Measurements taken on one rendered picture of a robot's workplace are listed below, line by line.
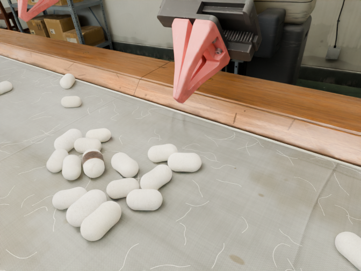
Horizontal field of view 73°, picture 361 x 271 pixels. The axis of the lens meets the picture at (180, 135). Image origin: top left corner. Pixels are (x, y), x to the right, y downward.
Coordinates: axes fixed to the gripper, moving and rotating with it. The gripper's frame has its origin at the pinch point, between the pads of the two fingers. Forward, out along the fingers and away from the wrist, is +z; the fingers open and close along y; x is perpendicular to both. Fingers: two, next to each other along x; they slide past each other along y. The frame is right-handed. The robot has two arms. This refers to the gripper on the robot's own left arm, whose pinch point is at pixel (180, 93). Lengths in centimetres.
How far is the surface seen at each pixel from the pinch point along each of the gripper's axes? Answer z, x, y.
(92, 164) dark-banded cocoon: 10.5, -2.4, -5.1
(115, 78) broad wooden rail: -2.4, 9.5, -20.5
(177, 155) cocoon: 6.1, 1.4, 1.7
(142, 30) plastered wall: -105, 164, -185
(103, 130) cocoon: 6.9, 1.2, -9.3
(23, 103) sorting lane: 8.2, 2.4, -30.4
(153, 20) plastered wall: -113, 157, -168
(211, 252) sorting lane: 12.2, -1.2, 9.4
